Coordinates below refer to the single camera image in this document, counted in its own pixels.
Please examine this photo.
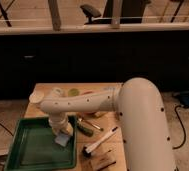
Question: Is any blue sponge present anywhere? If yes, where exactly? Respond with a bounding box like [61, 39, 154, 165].
[55, 133, 70, 147]

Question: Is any black floor cable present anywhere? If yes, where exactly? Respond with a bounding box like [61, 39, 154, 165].
[171, 104, 188, 150]

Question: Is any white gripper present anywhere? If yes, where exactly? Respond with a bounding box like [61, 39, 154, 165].
[49, 114, 74, 136]

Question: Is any white dish brush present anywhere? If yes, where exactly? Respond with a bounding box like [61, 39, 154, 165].
[82, 127, 118, 157]

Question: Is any green cucumber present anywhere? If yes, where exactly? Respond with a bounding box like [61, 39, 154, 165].
[77, 123, 94, 137]

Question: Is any black office chair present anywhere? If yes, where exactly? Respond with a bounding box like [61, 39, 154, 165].
[80, 0, 151, 24]

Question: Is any green plastic cup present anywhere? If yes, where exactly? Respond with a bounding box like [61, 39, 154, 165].
[68, 88, 80, 97]

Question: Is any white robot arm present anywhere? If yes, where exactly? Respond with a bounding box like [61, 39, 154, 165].
[40, 77, 178, 171]

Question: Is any metal spoon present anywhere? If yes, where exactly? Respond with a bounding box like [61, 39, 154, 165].
[78, 118, 104, 131]

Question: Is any wooden block holder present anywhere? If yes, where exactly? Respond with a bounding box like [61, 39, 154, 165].
[90, 150, 116, 171]

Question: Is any orange bowl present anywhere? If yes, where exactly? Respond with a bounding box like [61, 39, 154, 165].
[86, 111, 107, 118]

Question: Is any green plastic tray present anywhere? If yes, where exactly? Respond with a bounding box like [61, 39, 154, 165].
[4, 116, 77, 171]

